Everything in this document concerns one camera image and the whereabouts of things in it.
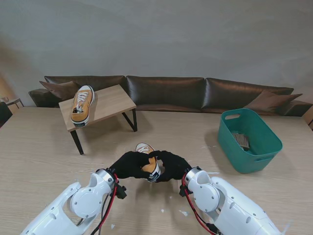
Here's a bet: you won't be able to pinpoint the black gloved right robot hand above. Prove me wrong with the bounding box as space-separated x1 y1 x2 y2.
149 150 193 183

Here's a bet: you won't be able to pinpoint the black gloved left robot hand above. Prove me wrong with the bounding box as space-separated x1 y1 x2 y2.
109 151 151 181

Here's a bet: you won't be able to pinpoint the yellow canvas sneaker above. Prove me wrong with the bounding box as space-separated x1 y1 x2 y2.
70 85 95 127
135 142 161 183

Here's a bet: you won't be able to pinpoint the white handled brown bristle brush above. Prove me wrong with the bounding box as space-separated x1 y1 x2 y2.
232 133 250 150

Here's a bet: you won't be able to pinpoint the small wooden bench black legs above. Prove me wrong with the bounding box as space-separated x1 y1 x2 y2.
58 84 137 155

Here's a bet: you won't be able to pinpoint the brown leather sofa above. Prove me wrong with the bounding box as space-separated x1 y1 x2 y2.
28 75 313 118

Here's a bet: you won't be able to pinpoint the green plastic basin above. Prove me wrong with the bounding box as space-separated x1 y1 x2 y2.
217 108 283 174

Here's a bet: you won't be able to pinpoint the brown sofa cushion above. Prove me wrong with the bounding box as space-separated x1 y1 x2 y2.
39 80 83 100
244 90 303 116

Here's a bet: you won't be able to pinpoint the small wooden side table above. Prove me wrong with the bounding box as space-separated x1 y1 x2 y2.
0 96 25 110

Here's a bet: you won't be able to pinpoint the dark chair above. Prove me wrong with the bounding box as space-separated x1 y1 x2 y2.
0 101 13 129

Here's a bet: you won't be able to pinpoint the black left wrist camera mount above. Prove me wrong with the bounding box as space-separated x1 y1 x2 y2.
116 184 128 200

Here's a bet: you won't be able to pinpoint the red black left arm cable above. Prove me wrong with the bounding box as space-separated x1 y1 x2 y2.
91 172 120 235

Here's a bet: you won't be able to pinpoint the red black arm cable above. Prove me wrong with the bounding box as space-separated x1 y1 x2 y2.
91 172 120 235
181 173 221 235

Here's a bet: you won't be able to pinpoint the red black right arm cable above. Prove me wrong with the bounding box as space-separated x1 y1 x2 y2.
181 173 221 235

